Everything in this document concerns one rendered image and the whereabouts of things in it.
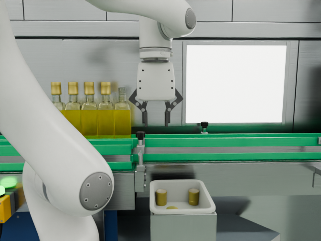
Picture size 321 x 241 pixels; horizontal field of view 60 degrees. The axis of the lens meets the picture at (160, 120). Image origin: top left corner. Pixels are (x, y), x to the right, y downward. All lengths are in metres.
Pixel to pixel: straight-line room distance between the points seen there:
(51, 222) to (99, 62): 0.68
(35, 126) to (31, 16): 0.80
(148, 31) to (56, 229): 0.49
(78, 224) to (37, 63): 0.76
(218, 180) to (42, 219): 0.61
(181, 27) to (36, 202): 0.49
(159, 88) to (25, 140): 0.36
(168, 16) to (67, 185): 0.40
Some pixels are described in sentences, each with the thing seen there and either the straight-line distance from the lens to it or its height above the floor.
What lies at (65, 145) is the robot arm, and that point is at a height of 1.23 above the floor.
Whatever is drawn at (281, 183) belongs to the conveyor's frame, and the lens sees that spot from 1.11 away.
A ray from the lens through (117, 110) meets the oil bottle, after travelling 0.98.
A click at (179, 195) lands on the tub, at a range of 0.95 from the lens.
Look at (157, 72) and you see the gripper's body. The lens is 0.72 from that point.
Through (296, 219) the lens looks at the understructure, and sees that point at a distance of 1.46.
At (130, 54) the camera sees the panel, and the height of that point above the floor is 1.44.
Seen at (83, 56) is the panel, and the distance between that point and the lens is 1.15.
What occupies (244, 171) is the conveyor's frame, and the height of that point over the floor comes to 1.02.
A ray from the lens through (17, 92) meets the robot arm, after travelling 0.50.
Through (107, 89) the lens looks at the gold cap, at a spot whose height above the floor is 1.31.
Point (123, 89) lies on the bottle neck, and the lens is 0.99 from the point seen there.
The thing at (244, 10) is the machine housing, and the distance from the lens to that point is 1.24.
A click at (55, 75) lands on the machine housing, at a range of 1.21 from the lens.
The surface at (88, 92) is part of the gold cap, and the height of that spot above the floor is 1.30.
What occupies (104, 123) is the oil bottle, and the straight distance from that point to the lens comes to 1.00.
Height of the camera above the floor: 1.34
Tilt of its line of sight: 8 degrees down
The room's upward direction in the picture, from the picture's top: straight up
